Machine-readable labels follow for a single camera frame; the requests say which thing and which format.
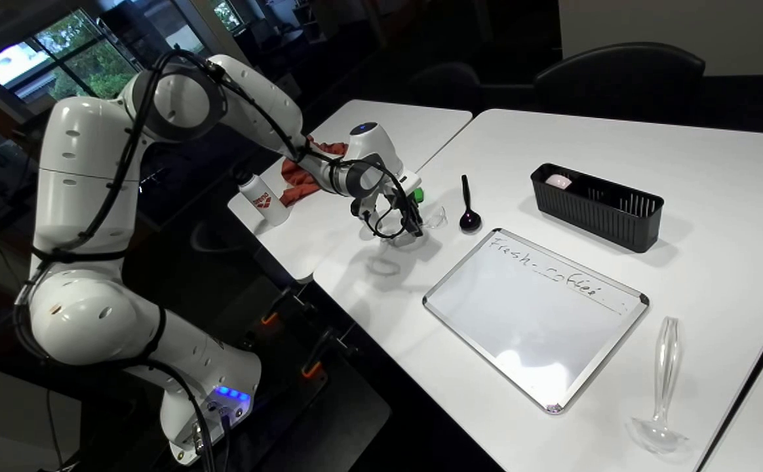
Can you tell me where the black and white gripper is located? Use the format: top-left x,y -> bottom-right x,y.
345,155 -> 421,238

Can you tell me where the transparent plastic spoon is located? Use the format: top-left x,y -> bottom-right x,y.
628,318 -> 690,454
416,205 -> 449,237

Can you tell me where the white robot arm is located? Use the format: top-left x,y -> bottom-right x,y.
16,49 -> 421,466

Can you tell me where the black plastic spoon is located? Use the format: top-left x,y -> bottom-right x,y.
458,179 -> 482,233

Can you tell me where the pink object in rack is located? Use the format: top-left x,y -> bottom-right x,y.
546,174 -> 571,191

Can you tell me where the black plastic rack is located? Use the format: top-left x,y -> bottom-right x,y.
529,162 -> 662,252

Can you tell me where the green rectangular block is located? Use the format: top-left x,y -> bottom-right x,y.
409,186 -> 424,205

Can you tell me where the red cloth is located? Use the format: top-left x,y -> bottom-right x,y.
281,141 -> 348,207

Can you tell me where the white cup with red print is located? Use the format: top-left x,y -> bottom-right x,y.
239,176 -> 273,209

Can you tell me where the orange clamp on table edge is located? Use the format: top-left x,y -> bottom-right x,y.
298,327 -> 353,381

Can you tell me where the black office chair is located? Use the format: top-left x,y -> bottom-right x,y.
531,41 -> 704,115

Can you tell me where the small whiteboard with metal frame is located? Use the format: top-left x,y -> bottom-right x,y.
421,228 -> 649,415

